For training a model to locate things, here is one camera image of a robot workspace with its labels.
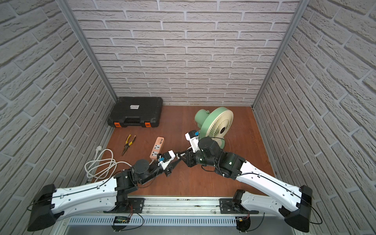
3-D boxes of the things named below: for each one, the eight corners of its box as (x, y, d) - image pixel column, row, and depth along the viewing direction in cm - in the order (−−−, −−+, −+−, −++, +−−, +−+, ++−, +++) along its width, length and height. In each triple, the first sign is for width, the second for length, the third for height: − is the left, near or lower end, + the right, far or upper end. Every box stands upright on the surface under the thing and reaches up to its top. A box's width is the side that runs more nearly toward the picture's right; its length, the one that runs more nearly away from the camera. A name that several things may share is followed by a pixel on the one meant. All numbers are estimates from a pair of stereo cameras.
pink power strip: (150, 158, 92) (149, 156, 90) (157, 138, 102) (157, 136, 99) (159, 159, 92) (158, 157, 89) (165, 139, 101) (165, 137, 99)
